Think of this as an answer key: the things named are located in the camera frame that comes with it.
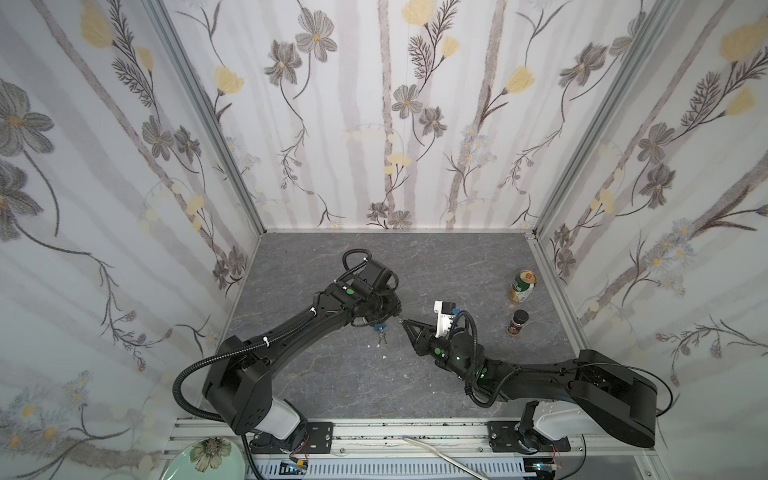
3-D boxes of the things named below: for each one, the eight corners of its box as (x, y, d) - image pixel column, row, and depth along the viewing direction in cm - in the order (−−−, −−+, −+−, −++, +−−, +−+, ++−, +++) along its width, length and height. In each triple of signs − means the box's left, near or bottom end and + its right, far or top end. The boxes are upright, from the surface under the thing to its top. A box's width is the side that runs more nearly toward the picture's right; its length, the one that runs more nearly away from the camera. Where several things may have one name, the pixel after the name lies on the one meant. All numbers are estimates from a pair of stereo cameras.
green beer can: (507, 301, 103) (518, 282, 94) (509, 287, 107) (520, 267, 98) (523, 306, 102) (536, 287, 93) (524, 292, 106) (537, 272, 96)
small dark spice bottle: (507, 335, 94) (518, 320, 86) (504, 325, 97) (515, 309, 89) (518, 335, 94) (530, 320, 86) (515, 325, 97) (526, 309, 89)
